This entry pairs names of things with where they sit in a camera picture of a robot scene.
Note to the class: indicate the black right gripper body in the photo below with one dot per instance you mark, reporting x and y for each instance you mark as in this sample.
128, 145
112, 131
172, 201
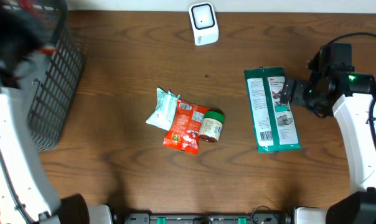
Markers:
305, 94

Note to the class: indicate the green product pouch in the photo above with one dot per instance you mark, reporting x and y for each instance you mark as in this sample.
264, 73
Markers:
273, 121

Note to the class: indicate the green lid spice jar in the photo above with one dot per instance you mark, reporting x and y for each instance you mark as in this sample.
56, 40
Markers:
211, 126

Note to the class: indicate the orange snack packet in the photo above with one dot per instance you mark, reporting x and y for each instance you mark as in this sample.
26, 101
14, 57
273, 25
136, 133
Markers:
184, 132

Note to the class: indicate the mint green wipes pack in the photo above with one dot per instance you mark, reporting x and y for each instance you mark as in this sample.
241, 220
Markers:
164, 113

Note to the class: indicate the red sachet stick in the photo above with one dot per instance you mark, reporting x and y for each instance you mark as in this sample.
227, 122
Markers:
48, 50

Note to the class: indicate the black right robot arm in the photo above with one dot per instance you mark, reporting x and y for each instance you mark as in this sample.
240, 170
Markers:
351, 99

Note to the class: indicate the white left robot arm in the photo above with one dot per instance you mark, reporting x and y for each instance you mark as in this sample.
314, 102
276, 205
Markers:
26, 194

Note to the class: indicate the white barcode scanner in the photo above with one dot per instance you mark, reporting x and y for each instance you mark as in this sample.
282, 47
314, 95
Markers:
204, 23

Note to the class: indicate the grey plastic mesh basket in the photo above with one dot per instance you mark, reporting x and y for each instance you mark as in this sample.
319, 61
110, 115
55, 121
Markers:
46, 83

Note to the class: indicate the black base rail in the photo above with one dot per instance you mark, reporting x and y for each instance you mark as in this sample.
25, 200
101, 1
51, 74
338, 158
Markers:
256, 217

